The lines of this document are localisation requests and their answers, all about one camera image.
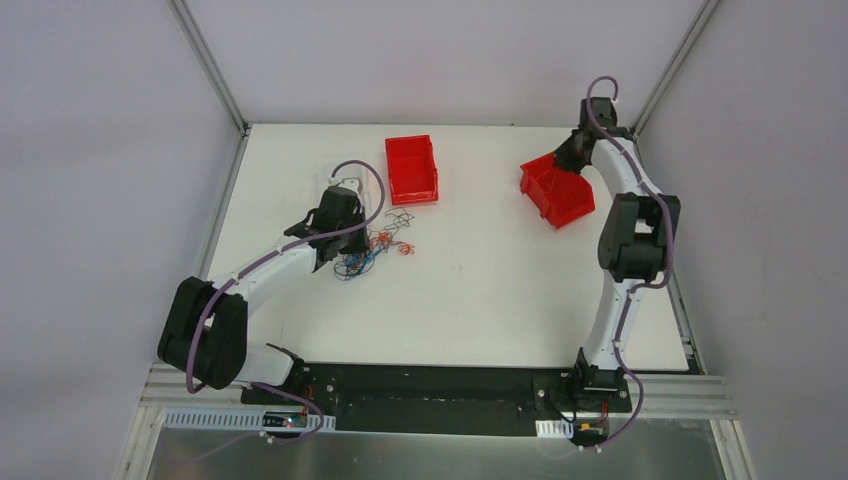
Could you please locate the coloured wire bundle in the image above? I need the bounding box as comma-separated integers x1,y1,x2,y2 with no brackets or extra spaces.
331,206,418,282

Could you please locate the red bin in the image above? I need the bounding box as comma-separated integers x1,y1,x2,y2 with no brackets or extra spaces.
384,135,439,206
519,153,596,229

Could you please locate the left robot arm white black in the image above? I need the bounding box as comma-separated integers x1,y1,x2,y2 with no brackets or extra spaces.
157,179,367,405

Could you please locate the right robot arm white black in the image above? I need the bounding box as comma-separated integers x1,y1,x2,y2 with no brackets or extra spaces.
553,97,681,410

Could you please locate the clear plastic bin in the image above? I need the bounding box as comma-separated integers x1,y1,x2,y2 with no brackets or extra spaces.
315,155,374,203

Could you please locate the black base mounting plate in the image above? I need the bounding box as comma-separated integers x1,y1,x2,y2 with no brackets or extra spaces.
241,363,632,437

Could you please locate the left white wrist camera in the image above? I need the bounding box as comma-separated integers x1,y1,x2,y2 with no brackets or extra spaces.
328,176,363,196

